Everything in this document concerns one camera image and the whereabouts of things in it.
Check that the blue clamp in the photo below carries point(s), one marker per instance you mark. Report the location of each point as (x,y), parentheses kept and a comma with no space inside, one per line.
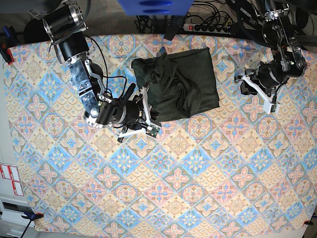
(5,47)
(31,217)

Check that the black power strip red switch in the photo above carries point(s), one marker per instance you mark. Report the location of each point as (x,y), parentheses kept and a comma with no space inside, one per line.
(206,28)

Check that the black remote-like device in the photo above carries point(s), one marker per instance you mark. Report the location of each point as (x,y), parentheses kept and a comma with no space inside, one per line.
(175,24)

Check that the red white label stickers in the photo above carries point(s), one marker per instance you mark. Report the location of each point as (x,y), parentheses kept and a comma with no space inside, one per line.
(10,175)

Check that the blue plastic box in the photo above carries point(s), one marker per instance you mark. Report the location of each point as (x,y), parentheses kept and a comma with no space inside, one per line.
(156,7)

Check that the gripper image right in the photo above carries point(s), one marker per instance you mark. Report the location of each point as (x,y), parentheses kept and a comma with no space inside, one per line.
(263,81)

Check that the colourful patterned tablecloth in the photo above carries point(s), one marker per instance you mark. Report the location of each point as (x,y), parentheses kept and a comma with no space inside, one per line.
(234,171)

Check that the clamp bottom right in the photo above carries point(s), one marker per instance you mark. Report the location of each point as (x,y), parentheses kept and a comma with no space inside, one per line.
(309,223)

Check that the dark green long-sleeve T-shirt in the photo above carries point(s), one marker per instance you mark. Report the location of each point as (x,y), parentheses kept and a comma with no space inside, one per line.
(181,84)

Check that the blue clamp top left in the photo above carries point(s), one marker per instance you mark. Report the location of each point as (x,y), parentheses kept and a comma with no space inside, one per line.
(5,47)

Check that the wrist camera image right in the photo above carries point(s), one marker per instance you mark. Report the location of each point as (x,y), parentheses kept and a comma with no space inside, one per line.
(270,107)

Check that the black round stool base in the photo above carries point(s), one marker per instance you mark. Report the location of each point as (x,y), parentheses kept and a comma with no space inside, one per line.
(34,32)

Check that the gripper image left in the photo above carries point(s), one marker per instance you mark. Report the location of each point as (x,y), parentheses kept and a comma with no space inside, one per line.
(130,114)

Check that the blue clamp bottom left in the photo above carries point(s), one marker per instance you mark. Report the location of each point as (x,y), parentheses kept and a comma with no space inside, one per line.
(31,217)

